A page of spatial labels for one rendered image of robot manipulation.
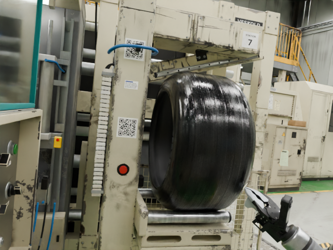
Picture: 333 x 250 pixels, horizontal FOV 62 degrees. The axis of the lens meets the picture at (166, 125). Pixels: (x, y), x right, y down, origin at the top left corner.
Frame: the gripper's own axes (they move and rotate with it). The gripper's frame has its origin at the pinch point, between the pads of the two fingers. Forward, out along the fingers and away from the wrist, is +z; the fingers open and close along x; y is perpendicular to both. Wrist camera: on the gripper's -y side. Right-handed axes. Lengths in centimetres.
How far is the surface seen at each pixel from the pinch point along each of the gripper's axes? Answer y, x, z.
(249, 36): -26, 59, 49
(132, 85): -7, -12, 56
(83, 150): 75, 8, 83
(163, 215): 20.0, -20.9, 15.1
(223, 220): 16.9, -3.6, -2.0
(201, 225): 21.9, -9.5, 2.5
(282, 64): 190, 802, 121
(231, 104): -20.3, 2.1, 24.5
